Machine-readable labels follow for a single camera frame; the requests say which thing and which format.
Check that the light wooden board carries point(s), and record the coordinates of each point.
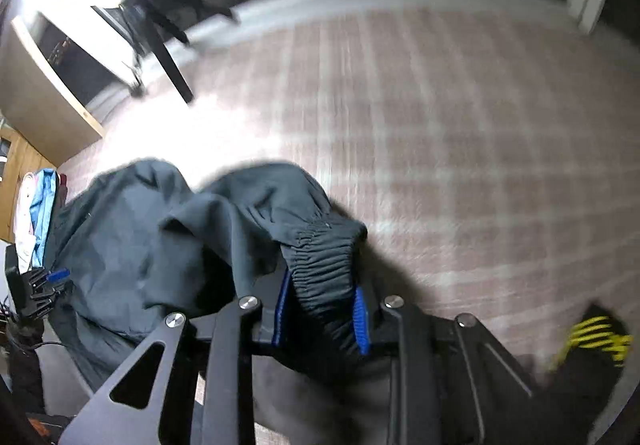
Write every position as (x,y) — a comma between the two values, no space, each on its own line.
(30,110)

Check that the plaid woven mat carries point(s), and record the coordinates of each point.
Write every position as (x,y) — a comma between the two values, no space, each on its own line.
(425,125)

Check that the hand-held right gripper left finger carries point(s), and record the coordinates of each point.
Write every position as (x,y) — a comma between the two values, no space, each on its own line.
(278,320)

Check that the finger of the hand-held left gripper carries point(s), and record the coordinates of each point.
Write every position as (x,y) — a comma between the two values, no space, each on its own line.
(59,274)
(47,296)

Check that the dark pants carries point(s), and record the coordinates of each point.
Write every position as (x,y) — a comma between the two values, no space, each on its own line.
(150,250)

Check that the white garment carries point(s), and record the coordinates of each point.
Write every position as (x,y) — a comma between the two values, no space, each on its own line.
(24,220)

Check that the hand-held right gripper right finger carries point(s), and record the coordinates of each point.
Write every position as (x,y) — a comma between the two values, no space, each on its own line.
(361,325)

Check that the blue garment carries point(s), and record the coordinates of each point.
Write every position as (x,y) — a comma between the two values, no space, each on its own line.
(42,205)

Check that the black yellow striped shoe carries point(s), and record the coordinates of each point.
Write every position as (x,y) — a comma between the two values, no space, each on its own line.
(600,330)

